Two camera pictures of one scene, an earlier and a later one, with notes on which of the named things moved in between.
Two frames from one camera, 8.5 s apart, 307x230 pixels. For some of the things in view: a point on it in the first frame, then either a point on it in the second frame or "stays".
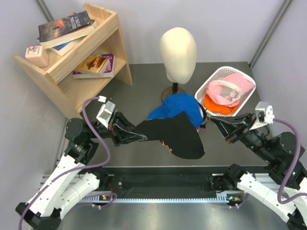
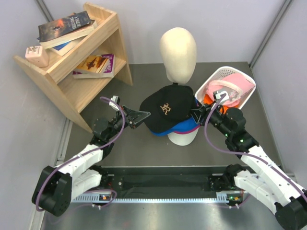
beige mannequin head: [178, 48] stays
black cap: [177, 133] → [168, 105]
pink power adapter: [37, 55] stays
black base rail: [159, 180] stays
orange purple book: [96, 66] stays
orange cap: [209, 104] stays
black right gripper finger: [229, 125] → [197, 113]
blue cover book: [62, 49] stays
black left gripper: [124, 136] → [134, 116]
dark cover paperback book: [54, 32] stays
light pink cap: [227, 92] stays
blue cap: [174, 104] → [186, 123]
